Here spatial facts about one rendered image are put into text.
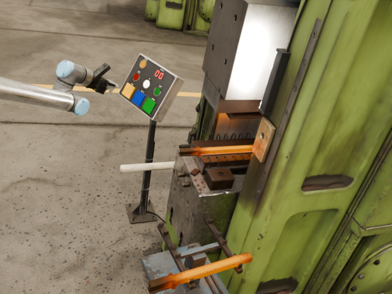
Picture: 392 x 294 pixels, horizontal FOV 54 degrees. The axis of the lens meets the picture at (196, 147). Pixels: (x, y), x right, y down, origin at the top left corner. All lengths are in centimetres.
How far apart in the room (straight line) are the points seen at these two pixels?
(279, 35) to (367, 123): 49
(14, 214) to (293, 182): 203
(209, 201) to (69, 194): 150
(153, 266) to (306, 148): 85
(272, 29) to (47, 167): 230
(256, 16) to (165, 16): 514
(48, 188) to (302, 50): 228
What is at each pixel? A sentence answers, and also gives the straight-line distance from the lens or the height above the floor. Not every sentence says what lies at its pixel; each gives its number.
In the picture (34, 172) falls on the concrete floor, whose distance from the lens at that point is 329.
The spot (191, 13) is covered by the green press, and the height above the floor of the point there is 33.
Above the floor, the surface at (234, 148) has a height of 102.
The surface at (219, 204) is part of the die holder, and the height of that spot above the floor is 84.
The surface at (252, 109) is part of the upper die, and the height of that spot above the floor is 129.
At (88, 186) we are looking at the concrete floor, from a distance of 313.
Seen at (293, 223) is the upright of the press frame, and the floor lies 88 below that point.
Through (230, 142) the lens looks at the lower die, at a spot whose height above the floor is 99.
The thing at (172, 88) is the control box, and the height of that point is 113.
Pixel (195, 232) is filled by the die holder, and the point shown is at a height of 66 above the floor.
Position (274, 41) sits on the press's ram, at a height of 163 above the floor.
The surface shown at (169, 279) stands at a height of 94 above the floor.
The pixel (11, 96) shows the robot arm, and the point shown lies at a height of 126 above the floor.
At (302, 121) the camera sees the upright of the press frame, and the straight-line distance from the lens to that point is 141.
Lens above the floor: 209
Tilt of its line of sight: 34 degrees down
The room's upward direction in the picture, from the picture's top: 12 degrees clockwise
